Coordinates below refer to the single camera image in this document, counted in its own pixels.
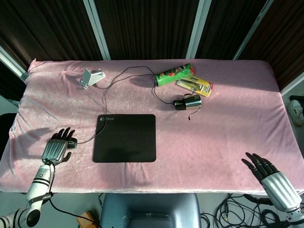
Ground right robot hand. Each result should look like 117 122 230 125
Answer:
241 152 303 212

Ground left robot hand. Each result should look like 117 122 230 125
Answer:
41 127 76 166

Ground black mouse pad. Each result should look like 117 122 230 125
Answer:
92 114 157 163

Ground white sneaker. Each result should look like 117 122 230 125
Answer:
288 95 304 126

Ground brown cardboard box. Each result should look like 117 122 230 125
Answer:
76 210 100 228

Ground silver metal phone stand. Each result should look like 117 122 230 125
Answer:
79 68 106 90

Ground pink velvet table cloth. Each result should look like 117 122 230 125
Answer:
0 58 304 196

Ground steel milk frothing pitcher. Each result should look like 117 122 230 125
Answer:
182 93 202 121

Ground green snack tube can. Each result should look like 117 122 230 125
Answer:
154 62 196 87

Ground tangled black floor cables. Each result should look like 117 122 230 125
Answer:
200 193 293 228

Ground black cable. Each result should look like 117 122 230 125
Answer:
77 66 176 144

